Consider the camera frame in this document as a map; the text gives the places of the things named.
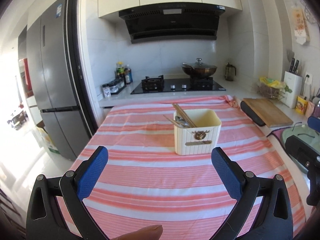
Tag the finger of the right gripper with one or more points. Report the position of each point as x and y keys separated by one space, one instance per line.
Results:
x=314 y=123

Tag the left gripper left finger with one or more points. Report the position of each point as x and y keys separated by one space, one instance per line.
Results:
x=44 y=216

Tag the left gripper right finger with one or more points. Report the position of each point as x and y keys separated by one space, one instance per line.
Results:
x=274 y=217

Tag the wooden chopstick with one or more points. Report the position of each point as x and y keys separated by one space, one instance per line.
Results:
x=182 y=113

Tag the thin chopstick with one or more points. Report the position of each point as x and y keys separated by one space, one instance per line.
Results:
x=174 y=122

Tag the steel spoon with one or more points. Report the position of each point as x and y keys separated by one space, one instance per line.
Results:
x=182 y=122

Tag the person left hand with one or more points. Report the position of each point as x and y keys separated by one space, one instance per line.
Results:
x=153 y=232

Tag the green apple-shaped board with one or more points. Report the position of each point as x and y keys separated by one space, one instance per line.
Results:
x=304 y=132

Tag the yellow snack packet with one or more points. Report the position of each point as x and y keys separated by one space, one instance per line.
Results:
x=301 y=105

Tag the wooden cutting board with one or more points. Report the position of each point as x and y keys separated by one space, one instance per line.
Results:
x=271 y=115

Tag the white knife block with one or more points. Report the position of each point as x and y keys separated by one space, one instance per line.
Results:
x=293 y=85

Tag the french press jug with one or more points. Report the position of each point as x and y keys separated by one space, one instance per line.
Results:
x=230 y=72

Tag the cream utensil holder box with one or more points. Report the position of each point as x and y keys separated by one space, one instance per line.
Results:
x=200 y=139

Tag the wok with glass lid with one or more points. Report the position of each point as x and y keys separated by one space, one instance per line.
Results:
x=199 y=69

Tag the grey refrigerator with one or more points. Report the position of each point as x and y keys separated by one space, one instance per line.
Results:
x=55 y=81

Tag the spice jar rack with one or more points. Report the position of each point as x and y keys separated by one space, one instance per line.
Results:
x=116 y=85

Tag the black gas hob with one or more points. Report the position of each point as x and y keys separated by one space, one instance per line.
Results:
x=162 y=85

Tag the sauce bottles group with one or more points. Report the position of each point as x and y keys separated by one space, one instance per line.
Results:
x=123 y=71

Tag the black range hood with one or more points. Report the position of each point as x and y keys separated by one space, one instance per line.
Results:
x=173 y=20

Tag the wire basket with bags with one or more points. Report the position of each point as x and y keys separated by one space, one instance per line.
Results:
x=272 y=89

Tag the black handle bar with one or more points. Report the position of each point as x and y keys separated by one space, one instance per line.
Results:
x=251 y=114

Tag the hanging wall calendar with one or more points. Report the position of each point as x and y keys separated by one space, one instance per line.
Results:
x=300 y=26

